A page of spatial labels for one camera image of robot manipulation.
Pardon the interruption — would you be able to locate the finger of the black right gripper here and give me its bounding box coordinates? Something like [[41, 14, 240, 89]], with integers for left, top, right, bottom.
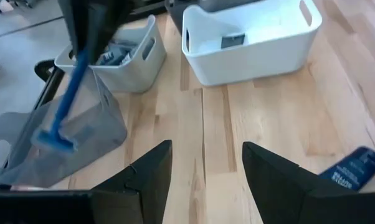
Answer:
[[87, 0, 135, 65], [58, 0, 92, 60]]

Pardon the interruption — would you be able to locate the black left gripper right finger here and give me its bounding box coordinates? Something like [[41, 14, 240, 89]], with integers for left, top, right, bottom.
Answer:
[[242, 141, 356, 224]]

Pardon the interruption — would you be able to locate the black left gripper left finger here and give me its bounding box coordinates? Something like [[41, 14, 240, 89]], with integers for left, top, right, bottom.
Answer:
[[90, 139, 173, 224]]

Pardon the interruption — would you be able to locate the dark grey travel bottle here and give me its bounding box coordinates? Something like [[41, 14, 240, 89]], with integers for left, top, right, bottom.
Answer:
[[95, 46, 128, 67]]

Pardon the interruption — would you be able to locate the blue disposable razor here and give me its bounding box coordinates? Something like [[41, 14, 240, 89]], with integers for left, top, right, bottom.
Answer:
[[31, 46, 92, 155]]

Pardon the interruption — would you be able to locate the small white plastic bin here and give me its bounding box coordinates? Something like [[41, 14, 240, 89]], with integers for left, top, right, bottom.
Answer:
[[54, 14, 167, 94]]

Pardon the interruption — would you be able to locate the large white plastic bin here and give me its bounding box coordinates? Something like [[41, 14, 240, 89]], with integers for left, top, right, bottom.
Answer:
[[181, 0, 323, 87]]

